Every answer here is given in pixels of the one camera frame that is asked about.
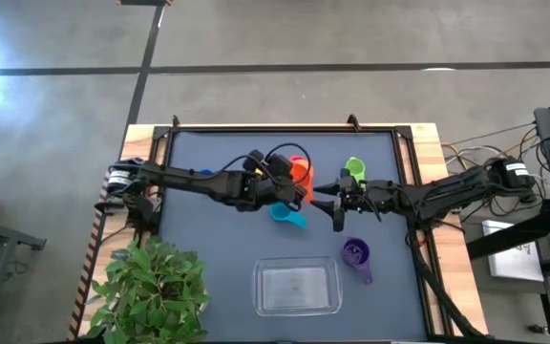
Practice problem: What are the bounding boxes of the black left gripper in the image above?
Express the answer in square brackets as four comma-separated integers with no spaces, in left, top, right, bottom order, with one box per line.
[229,166,309,212]

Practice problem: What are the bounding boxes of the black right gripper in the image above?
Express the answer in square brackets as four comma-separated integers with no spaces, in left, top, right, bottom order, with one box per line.
[309,167,376,215]

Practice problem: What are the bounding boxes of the teal measuring cup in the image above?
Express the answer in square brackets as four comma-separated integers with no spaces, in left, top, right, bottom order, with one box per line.
[268,202,308,230]

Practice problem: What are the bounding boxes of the orange measuring cup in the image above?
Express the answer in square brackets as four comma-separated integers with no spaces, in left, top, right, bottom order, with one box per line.
[289,157,315,203]

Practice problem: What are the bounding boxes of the green measuring cup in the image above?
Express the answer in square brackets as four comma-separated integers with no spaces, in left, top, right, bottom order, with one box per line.
[345,156,368,185]

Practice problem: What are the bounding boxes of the clear plastic basket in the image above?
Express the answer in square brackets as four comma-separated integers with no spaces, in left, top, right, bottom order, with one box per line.
[251,256,344,317]

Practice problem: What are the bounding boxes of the grey table mat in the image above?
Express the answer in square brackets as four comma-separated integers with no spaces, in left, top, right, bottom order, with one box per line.
[159,129,429,341]

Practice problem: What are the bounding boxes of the green potted plant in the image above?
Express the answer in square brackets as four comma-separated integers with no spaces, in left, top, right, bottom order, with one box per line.
[83,236,212,344]

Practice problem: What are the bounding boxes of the black rig beam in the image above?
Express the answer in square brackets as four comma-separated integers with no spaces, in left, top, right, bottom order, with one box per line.
[465,195,550,262]

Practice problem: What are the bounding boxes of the white box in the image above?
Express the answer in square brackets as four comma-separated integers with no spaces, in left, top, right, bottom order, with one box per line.
[482,219,546,283]

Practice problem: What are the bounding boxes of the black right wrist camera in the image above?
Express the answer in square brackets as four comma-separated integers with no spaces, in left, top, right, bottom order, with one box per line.
[330,205,348,233]

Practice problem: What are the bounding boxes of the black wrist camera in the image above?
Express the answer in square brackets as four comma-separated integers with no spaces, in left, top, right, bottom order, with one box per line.
[330,205,348,233]
[268,153,294,178]

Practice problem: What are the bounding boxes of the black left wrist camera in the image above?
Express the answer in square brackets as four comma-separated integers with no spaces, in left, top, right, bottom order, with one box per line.
[268,153,294,178]

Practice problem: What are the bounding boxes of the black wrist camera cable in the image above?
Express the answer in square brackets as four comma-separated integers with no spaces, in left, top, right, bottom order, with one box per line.
[264,141,312,185]

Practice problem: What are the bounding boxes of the black table frame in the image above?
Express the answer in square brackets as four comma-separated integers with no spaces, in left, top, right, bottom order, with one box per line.
[148,114,448,343]

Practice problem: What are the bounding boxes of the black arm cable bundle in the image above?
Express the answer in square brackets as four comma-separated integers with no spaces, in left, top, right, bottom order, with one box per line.
[406,224,486,340]

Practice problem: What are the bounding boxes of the loose thin cables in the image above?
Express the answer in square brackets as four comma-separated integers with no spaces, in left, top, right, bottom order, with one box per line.
[441,121,543,168]

